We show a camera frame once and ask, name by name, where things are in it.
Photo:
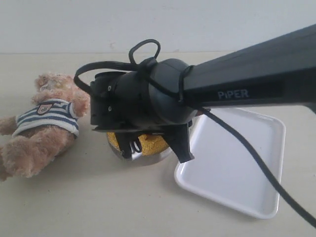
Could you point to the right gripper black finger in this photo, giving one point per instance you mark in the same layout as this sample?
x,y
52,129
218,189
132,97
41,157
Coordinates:
x,y
178,139

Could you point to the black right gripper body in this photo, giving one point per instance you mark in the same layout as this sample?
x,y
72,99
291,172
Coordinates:
x,y
124,103

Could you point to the beige teddy bear striped shirt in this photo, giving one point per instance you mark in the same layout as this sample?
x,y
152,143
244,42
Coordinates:
x,y
45,131

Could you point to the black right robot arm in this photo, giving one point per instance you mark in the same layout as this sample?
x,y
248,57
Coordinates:
x,y
162,97

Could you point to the yellow millet grains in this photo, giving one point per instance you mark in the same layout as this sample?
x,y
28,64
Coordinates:
x,y
151,145

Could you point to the round metal bowl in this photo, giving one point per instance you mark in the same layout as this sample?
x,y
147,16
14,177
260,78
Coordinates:
x,y
143,160

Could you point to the white rectangular plastic tray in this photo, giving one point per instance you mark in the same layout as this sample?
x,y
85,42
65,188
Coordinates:
x,y
225,172

